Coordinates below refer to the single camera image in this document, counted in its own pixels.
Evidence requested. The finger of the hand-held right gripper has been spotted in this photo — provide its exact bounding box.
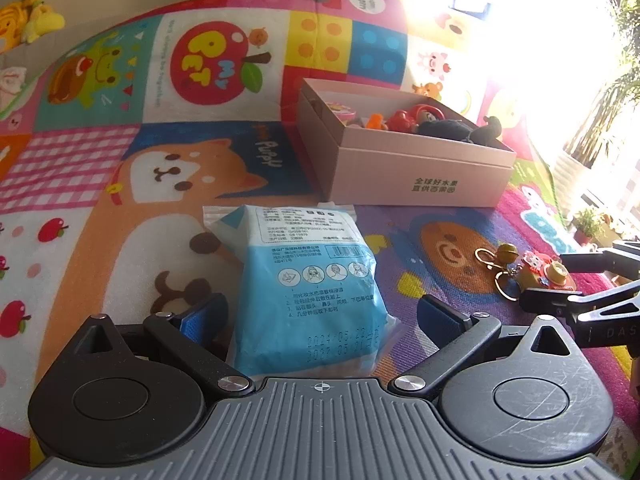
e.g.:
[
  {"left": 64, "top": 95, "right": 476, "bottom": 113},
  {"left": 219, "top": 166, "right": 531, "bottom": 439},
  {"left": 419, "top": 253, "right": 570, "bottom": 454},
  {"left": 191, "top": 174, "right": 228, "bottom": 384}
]
[
  {"left": 559, "top": 241, "right": 640, "bottom": 282},
  {"left": 519, "top": 280, "right": 640, "bottom": 352}
]

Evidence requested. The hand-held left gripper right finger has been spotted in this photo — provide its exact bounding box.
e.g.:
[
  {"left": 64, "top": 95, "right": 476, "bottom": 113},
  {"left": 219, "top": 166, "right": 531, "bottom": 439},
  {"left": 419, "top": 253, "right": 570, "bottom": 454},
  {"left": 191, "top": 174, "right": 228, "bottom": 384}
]
[{"left": 391, "top": 294, "right": 572, "bottom": 402}]

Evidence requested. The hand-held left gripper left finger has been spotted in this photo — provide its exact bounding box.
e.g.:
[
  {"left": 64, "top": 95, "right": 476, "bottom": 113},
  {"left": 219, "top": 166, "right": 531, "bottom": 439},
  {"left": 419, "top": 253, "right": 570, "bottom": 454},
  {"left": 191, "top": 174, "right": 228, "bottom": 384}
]
[{"left": 75, "top": 293, "right": 255, "bottom": 402}]

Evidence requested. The keychain with gold bell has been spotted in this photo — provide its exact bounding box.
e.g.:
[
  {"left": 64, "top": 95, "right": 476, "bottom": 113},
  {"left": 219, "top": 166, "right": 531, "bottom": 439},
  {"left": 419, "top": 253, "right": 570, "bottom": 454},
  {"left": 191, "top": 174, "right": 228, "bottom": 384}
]
[{"left": 474, "top": 242, "right": 577, "bottom": 302}]

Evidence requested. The blue tissue pack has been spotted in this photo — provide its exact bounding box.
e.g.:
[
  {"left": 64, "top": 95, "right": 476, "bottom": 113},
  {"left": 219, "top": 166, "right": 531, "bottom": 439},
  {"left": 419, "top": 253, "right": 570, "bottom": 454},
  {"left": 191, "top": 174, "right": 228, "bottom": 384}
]
[{"left": 202, "top": 203, "right": 401, "bottom": 379}]

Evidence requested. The pink cardboard box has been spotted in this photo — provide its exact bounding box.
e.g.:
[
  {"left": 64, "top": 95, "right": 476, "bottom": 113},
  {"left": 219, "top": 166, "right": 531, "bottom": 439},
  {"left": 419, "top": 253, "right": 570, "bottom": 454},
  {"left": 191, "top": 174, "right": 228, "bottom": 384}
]
[{"left": 298, "top": 77, "right": 517, "bottom": 209}]

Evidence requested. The black plush toy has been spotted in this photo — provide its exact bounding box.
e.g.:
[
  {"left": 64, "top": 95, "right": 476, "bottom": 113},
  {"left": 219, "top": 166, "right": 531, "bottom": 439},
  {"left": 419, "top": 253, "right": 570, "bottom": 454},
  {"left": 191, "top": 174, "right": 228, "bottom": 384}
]
[{"left": 416, "top": 116, "right": 504, "bottom": 146}]

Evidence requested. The red toy figure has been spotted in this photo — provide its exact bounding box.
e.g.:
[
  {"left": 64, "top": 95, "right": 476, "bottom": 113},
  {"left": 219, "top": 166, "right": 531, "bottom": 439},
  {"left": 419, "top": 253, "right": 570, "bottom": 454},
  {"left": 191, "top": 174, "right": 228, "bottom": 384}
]
[{"left": 387, "top": 104, "right": 445, "bottom": 134}]

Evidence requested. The small potted plant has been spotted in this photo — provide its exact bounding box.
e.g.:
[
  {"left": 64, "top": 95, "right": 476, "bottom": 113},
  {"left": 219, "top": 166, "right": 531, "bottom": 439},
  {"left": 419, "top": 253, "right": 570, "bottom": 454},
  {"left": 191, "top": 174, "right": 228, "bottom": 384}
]
[{"left": 571, "top": 207, "right": 609, "bottom": 247}]

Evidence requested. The large potted plant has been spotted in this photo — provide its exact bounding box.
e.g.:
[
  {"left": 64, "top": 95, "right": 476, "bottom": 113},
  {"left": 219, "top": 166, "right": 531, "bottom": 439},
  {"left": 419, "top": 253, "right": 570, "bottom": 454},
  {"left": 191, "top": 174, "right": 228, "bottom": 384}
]
[{"left": 550, "top": 0, "right": 640, "bottom": 212}]

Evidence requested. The colourful printed play mat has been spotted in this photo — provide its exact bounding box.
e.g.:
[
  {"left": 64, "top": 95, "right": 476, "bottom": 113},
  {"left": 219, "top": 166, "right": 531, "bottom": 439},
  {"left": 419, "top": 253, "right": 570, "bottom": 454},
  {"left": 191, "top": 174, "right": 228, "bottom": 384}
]
[{"left": 0, "top": 0, "right": 640, "bottom": 480}]

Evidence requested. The pink round toy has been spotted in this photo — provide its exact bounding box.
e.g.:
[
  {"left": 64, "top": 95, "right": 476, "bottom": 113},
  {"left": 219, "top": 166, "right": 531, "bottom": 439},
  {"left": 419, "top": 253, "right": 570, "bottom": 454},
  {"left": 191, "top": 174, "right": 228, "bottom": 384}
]
[{"left": 326, "top": 101, "right": 357, "bottom": 122}]

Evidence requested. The pink and white cloth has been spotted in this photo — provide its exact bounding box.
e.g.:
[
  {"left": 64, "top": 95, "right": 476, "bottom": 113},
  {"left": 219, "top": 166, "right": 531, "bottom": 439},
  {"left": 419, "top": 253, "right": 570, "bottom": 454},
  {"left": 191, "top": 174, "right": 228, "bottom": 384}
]
[{"left": 0, "top": 66, "right": 27, "bottom": 111}]

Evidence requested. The yellow bird plush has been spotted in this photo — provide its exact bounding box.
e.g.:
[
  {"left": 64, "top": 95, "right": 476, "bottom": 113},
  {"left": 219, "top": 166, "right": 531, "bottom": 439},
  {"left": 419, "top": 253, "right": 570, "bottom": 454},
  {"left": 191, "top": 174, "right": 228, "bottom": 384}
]
[{"left": 21, "top": 0, "right": 66, "bottom": 44}]

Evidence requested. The orange tiger plush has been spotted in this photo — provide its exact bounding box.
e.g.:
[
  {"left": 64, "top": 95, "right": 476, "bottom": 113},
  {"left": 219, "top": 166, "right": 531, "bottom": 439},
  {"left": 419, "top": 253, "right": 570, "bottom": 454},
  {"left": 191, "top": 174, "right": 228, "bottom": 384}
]
[{"left": 0, "top": 2, "right": 32, "bottom": 54}]

